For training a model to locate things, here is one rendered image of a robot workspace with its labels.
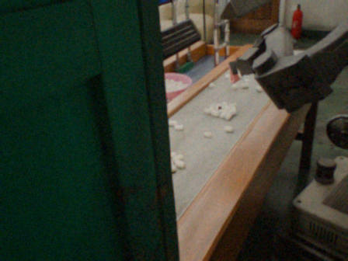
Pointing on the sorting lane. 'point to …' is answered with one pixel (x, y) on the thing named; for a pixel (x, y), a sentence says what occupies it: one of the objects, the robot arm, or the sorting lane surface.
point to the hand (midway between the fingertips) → (245, 78)
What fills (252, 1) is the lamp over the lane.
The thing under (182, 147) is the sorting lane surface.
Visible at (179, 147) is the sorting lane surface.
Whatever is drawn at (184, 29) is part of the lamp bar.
